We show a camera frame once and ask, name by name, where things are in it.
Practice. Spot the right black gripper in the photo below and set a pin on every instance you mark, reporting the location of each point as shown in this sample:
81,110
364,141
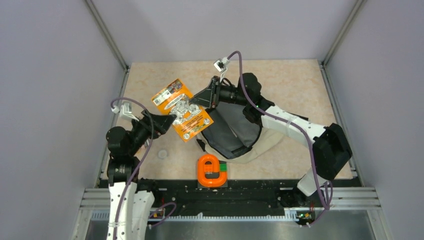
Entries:
208,97

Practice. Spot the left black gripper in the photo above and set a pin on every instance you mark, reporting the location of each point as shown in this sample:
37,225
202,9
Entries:
162,123

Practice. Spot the orange book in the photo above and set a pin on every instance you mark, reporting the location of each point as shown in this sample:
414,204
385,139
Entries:
191,118

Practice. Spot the cream canvas student bag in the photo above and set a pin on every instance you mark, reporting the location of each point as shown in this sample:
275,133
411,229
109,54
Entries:
233,139

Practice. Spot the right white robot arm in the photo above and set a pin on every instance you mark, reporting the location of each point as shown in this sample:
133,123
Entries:
328,146

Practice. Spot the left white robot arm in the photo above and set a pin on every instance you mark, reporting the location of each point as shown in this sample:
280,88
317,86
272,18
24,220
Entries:
130,207

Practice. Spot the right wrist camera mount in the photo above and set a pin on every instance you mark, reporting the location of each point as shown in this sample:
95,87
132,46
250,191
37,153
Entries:
222,66

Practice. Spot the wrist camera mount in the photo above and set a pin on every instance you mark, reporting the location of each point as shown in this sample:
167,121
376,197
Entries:
124,111
222,66

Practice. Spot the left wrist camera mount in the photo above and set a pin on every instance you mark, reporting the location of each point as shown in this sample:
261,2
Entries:
124,111

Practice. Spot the orange ring toy on bricks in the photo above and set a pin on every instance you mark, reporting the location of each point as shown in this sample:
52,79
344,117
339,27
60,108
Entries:
211,172

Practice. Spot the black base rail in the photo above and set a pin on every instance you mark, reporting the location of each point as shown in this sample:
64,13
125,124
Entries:
239,198

